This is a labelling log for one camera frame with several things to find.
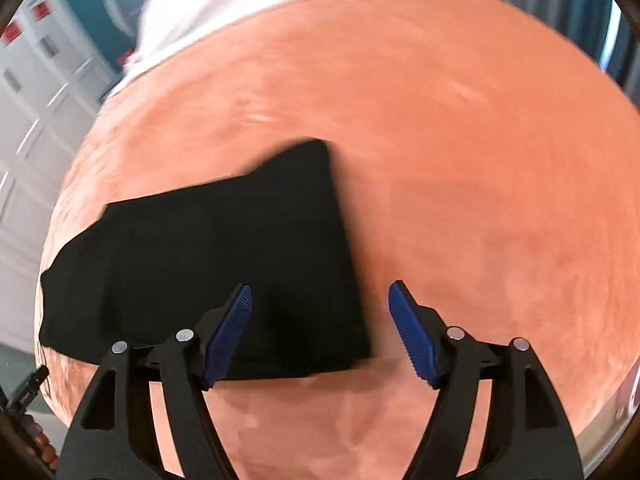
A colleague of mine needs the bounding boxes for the black pants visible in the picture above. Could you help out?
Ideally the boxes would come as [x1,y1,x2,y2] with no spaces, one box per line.
[39,138,373,382]

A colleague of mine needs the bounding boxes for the grey blue pillow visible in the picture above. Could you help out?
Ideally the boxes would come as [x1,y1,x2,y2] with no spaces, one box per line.
[103,0,147,53]

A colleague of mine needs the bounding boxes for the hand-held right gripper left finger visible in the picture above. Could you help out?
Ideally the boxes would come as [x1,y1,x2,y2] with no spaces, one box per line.
[54,284,253,480]

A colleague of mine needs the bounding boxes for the white panelled wardrobe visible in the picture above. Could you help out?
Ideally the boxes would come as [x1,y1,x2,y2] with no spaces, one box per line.
[0,0,124,357]

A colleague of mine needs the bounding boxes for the brown bead bracelet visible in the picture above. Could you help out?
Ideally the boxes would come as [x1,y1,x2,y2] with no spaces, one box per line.
[22,417,59,469]

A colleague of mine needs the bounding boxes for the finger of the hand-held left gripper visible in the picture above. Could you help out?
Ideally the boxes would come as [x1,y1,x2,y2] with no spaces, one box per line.
[4,365,50,413]

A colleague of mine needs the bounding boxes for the white bed sheet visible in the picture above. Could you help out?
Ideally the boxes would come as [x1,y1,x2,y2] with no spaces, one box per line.
[102,0,467,102]

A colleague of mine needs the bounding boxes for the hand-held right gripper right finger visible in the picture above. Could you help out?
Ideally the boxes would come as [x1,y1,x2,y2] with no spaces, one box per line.
[388,280,584,480]

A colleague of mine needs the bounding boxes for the orange fleece blanket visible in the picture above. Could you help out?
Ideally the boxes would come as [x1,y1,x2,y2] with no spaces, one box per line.
[32,0,640,479]

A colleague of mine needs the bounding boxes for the grey striped curtain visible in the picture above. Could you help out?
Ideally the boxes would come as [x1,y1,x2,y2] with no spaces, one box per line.
[467,0,637,92]

